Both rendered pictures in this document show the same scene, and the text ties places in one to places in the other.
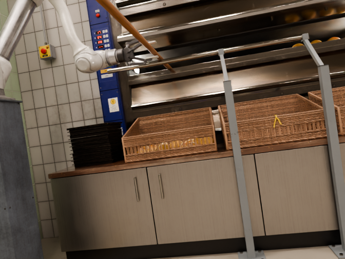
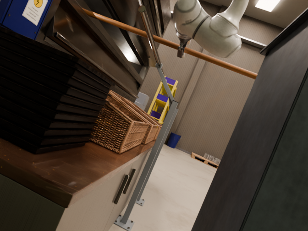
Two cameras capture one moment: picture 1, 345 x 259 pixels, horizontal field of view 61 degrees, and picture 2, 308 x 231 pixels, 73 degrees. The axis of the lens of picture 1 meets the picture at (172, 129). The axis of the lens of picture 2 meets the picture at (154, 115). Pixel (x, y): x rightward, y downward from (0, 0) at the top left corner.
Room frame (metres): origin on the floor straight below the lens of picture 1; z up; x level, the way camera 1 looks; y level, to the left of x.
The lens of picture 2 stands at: (1.68, 1.18, 0.78)
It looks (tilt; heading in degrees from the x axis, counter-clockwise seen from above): 1 degrees up; 269
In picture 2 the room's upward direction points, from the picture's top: 23 degrees clockwise
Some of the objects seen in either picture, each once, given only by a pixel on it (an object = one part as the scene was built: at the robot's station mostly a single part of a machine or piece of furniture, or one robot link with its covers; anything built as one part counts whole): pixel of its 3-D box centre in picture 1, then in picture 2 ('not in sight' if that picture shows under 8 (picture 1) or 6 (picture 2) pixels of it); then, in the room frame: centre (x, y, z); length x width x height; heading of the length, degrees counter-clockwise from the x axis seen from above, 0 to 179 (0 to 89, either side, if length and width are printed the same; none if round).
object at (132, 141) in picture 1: (172, 132); (104, 108); (1.94, 0.01, 0.72); 0.56 x 0.49 x 0.28; 83
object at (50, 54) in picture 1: (46, 52); not in sight; (2.29, 0.88, 1.46); 0.10 x 0.07 x 0.10; 81
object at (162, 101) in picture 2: not in sight; (159, 111); (1.44, -6.31, 1.10); 2.42 x 0.64 x 2.19; 82
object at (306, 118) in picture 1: (266, 118); (130, 116); (1.83, -0.59, 0.72); 0.56 x 0.49 x 0.28; 82
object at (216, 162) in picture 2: not in sight; (206, 158); (-0.94, -6.77, 0.16); 1.17 x 0.83 x 0.33; 172
